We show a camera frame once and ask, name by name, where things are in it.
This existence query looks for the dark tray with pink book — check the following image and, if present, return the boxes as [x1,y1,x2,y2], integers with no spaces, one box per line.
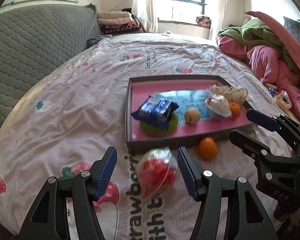
[125,74,256,154]

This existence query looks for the stack of folded blankets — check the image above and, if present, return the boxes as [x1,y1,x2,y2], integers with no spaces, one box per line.
[97,8,143,36]

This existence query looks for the green fuzzy ring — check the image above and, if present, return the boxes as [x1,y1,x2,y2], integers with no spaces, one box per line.
[139,112,179,138]

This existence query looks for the white curtain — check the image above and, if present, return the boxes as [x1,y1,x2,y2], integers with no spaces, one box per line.
[209,0,228,40]
[132,0,158,33]

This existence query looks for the walnut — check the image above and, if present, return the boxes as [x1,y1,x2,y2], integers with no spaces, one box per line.
[184,107,200,125]

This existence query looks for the floral bag on windowsill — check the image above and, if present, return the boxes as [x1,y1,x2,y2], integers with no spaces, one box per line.
[196,16,211,28]

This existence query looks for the blue cookie packet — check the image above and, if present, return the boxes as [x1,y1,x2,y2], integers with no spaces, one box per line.
[131,96,179,129]

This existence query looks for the pink strawberry bed sheet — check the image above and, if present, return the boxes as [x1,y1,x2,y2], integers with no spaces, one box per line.
[0,35,281,239]

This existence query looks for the orange mandarin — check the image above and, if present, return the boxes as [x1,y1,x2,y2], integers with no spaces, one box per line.
[198,137,218,161]
[229,101,241,118]

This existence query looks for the pink pillow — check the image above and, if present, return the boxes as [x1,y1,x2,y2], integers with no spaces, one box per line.
[246,11,300,70]

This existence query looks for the right white curtain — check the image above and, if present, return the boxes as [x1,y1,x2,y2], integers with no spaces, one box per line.
[209,0,228,40]

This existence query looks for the snack packets by duvet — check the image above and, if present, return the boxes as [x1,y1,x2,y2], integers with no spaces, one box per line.
[264,83,292,112]

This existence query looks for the cream patterned cloth bag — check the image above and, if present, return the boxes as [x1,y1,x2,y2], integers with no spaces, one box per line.
[210,85,249,104]

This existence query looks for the red snack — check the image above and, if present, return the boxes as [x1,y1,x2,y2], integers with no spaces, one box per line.
[136,147,178,199]

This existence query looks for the pink crumpled duvet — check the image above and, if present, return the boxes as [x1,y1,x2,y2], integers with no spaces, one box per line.
[217,36,300,121]

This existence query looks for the green blanket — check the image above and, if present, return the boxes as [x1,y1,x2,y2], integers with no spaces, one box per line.
[218,18,300,74]

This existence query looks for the grey quilted headboard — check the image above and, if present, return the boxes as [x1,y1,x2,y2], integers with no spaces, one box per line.
[0,4,101,128]

